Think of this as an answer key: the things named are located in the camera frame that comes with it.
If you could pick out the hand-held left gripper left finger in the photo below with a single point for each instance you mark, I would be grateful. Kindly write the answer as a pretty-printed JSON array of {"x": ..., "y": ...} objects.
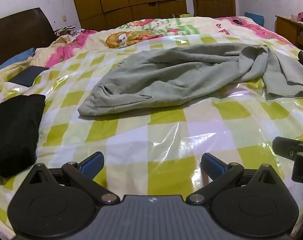
[{"x": 92, "y": 165}]

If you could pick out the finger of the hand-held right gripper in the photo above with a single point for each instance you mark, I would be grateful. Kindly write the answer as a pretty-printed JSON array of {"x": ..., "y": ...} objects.
[
  {"x": 302, "y": 167},
  {"x": 284, "y": 146}
]

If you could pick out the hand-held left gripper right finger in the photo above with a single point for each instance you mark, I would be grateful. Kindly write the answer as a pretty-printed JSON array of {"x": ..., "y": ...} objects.
[{"x": 214, "y": 166}]

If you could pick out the grey-green pants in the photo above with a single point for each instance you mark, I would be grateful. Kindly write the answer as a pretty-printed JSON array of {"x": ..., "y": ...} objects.
[{"x": 166, "y": 75}]

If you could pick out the black folded cloth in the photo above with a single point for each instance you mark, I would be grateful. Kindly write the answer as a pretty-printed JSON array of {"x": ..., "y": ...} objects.
[{"x": 14, "y": 135}]

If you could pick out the dark blue folded cloth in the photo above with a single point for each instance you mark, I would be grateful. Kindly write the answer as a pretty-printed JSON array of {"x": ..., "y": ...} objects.
[{"x": 29, "y": 76}]

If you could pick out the wooden desk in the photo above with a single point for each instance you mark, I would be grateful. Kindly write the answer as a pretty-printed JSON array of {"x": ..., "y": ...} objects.
[{"x": 286, "y": 30}]

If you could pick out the blue foam mat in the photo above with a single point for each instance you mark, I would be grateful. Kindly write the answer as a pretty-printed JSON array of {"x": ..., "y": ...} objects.
[{"x": 252, "y": 17}]

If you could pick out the small dark object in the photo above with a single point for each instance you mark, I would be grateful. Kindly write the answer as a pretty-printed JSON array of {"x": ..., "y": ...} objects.
[{"x": 237, "y": 20}]

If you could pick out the patterned cloth bundle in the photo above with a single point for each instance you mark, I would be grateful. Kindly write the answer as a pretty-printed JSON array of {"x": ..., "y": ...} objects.
[{"x": 66, "y": 30}]

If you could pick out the dark wooden headboard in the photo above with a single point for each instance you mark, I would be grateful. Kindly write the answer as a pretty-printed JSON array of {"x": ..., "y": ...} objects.
[{"x": 16, "y": 35}]

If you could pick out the green cloth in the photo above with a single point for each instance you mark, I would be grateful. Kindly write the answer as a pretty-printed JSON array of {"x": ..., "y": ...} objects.
[{"x": 184, "y": 15}]

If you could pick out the brown wooden wardrobe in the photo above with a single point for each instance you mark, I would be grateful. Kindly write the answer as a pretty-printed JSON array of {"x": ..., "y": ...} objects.
[{"x": 116, "y": 0}]

